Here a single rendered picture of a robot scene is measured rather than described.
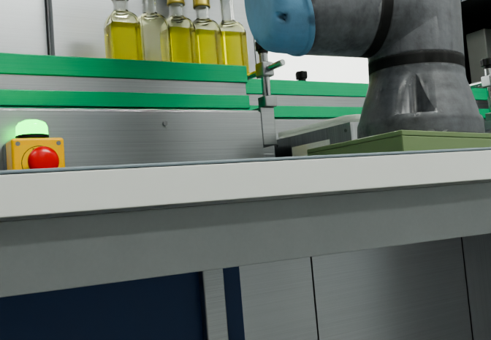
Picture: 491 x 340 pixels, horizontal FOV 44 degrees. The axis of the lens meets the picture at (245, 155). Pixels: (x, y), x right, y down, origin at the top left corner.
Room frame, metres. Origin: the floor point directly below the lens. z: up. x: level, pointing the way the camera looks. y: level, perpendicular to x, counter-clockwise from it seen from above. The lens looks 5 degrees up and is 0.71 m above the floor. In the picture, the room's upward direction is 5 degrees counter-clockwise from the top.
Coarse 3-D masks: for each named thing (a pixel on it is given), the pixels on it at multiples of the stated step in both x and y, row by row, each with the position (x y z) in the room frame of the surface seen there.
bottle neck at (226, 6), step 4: (220, 0) 1.25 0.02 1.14; (224, 0) 1.24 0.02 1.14; (228, 0) 1.24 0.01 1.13; (232, 0) 1.25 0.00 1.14; (220, 4) 1.25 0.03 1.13; (224, 4) 1.24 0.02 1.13; (228, 4) 1.24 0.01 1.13; (232, 4) 1.25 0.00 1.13; (220, 8) 1.25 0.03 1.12; (224, 8) 1.24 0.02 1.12; (228, 8) 1.24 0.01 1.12; (232, 8) 1.25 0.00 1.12; (220, 12) 1.25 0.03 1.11; (224, 12) 1.24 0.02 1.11; (228, 12) 1.24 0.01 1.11; (232, 12) 1.25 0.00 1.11; (224, 16) 1.24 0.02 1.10; (228, 16) 1.24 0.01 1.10; (232, 16) 1.25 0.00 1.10
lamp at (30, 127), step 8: (32, 120) 0.85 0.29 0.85; (16, 128) 0.85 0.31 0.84; (24, 128) 0.84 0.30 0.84; (32, 128) 0.84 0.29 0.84; (40, 128) 0.85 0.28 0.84; (16, 136) 0.85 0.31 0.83; (24, 136) 0.84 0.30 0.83; (32, 136) 0.84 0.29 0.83; (40, 136) 0.84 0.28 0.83; (48, 136) 0.86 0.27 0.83
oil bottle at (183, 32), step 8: (176, 16) 1.17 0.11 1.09; (176, 24) 1.17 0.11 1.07; (184, 24) 1.18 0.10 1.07; (192, 24) 1.19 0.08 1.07; (176, 32) 1.17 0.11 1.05; (184, 32) 1.17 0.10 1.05; (192, 32) 1.18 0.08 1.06; (176, 40) 1.16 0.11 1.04; (184, 40) 1.17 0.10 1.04; (192, 40) 1.18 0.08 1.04; (176, 48) 1.16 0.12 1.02; (184, 48) 1.17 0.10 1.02; (192, 48) 1.18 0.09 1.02; (176, 56) 1.16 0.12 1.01; (184, 56) 1.17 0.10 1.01; (192, 56) 1.18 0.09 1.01
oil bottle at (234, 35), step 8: (224, 24) 1.23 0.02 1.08; (232, 24) 1.23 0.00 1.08; (240, 24) 1.24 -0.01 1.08; (224, 32) 1.22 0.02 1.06; (232, 32) 1.23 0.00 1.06; (240, 32) 1.24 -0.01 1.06; (224, 40) 1.22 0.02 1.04; (232, 40) 1.23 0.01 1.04; (240, 40) 1.24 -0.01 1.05; (224, 48) 1.22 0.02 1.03; (232, 48) 1.23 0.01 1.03; (240, 48) 1.24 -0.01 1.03; (224, 56) 1.22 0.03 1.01; (232, 56) 1.23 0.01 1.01; (240, 56) 1.24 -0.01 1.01; (224, 64) 1.22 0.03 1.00; (232, 64) 1.22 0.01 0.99; (240, 64) 1.23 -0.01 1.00; (248, 64) 1.25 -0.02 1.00; (248, 72) 1.24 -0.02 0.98
